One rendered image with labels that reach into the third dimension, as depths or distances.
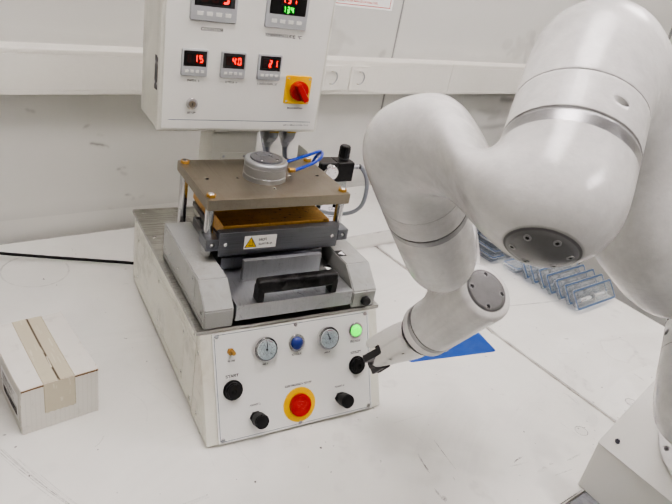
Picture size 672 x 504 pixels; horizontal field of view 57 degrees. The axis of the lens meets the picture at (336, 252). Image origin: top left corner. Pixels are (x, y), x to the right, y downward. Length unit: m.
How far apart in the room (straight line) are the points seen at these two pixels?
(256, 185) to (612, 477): 0.78
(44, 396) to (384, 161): 0.72
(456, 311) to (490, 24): 1.57
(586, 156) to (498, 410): 0.93
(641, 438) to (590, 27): 0.80
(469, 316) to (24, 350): 0.72
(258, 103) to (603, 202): 0.90
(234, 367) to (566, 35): 0.75
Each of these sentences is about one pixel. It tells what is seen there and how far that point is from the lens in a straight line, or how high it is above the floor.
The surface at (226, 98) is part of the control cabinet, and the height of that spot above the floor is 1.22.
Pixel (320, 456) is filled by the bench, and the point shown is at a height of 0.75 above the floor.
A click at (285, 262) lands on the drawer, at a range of 1.10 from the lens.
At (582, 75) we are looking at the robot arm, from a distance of 0.48.
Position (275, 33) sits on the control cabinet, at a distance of 1.23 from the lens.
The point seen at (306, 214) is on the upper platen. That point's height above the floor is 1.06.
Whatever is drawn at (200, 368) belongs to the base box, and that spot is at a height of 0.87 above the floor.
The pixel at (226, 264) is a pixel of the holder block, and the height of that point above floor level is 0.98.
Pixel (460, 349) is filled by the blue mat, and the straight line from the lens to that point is 1.44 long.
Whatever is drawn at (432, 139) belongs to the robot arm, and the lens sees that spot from 0.51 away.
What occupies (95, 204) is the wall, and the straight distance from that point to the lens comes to 1.69.
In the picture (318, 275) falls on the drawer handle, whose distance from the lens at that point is 1.06.
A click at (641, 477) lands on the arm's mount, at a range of 1.15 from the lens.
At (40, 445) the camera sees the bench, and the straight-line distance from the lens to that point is 1.11.
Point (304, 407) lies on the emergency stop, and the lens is 1.12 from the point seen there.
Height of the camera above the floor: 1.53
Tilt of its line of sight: 27 degrees down
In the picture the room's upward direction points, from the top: 11 degrees clockwise
